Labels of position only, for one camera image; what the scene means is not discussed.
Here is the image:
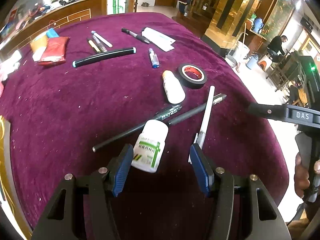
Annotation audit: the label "yellow tape roll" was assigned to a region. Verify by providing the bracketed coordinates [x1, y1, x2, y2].
[30, 32, 48, 53]

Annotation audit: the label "black marker white text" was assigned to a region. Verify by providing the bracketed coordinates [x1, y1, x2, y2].
[151, 104, 182, 121]

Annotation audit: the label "blue small cylinder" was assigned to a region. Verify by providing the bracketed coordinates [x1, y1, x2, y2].
[46, 28, 59, 38]

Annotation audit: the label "red foil pouch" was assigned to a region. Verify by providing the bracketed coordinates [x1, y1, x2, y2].
[38, 36, 69, 66]

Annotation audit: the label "white medicine bottle green label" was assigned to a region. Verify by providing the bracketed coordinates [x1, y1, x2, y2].
[131, 120, 169, 173]

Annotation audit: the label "small blue glue tube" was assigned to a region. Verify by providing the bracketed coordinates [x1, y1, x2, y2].
[149, 48, 160, 68]

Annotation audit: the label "white bottle orange cap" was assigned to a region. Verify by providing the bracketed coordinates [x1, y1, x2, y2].
[162, 70, 185, 104]

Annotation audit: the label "grey clear pen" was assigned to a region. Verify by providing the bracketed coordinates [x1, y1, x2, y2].
[92, 35, 107, 52]

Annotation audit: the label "white slim pen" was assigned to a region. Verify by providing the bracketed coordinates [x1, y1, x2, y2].
[91, 30, 113, 48]

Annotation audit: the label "black marker teal caps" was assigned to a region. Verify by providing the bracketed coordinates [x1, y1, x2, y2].
[72, 47, 137, 68]

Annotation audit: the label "white eraser block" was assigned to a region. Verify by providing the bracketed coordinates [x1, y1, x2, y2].
[32, 47, 46, 62]

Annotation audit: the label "long black pencil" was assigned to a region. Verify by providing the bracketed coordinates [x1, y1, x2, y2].
[92, 93, 228, 153]

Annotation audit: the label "black tape roll red core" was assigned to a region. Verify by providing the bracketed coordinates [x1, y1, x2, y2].
[178, 64, 208, 89]

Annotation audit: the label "yellow rimmed white tray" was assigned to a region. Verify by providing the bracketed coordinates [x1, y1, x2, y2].
[1, 116, 32, 239]

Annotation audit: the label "purple velvet tablecloth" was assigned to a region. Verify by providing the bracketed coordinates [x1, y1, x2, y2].
[1, 12, 289, 239]

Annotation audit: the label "silver white pen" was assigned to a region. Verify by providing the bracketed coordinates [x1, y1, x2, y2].
[194, 86, 215, 149]

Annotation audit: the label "operator right hand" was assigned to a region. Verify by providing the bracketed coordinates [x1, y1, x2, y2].
[294, 153, 310, 198]

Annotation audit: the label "black pen with cap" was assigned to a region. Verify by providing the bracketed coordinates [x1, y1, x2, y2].
[121, 28, 150, 44]

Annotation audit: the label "yellow black pen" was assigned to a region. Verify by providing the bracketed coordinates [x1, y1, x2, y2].
[87, 38, 100, 54]

